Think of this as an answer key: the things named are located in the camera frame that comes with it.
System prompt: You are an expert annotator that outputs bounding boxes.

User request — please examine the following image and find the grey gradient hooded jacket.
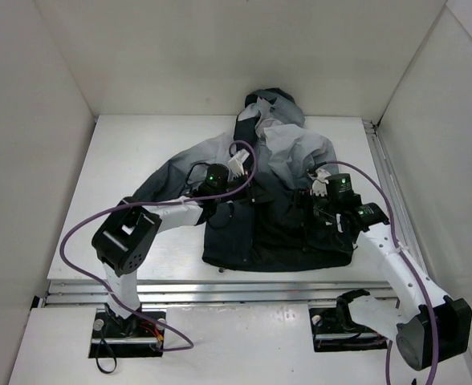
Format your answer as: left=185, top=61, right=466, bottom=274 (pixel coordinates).
left=133, top=88, right=354, bottom=273

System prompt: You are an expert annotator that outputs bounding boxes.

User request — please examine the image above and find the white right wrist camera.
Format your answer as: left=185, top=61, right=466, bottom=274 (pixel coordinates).
left=307, top=167, right=331, bottom=197

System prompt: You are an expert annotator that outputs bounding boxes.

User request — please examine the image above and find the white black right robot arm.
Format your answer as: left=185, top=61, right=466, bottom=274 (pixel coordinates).
left=308, top=168, right=472, bottom=371

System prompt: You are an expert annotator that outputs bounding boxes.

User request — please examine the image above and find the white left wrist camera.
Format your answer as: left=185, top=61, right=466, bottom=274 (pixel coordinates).
left=227, top=149, right=250, bottom=177

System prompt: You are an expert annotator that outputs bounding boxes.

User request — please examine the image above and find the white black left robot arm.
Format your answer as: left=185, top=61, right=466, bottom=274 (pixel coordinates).
left=92, top=162, right=278, bottom=337

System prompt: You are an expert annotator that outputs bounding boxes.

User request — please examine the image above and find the aluminium rail right table edge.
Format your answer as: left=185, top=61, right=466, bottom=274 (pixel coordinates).
left=362, top=120, right=472, bottom=384

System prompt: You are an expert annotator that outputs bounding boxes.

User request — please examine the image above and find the aluminium rail table edge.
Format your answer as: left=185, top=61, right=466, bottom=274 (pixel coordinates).
left=362, top=120, right=472, bottom=384
left=45, top=282, right=397, bottom=306

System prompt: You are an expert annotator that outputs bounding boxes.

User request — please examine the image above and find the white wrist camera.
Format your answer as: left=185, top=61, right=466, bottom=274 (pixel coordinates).
left=227, top=149, right=250, bottom=177
left=307, top=167, right=331, bottom=197

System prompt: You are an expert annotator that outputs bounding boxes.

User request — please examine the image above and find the aluminium rail front table edge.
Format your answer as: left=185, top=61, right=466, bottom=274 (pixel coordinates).
left=45, top=282, right=397, bottom=306

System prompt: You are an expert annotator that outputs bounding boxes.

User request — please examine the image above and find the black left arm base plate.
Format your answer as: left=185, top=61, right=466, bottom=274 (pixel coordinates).
left=88, top=310, right=165, bottom=359

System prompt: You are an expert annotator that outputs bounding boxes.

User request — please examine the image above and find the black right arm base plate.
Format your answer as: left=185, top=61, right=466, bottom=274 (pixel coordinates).
left=309, top=307, right=388, bottom=353

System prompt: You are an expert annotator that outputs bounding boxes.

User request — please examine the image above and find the black loose cable loop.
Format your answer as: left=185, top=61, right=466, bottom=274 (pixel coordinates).
left=95, top=338, right=117, bottom=375

